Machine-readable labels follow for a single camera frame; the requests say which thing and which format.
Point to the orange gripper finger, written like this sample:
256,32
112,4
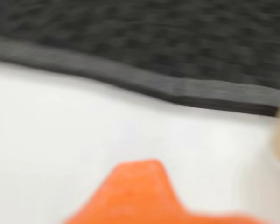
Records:
140,193

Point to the long dark grey foam strip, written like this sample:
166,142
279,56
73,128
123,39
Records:
84,67

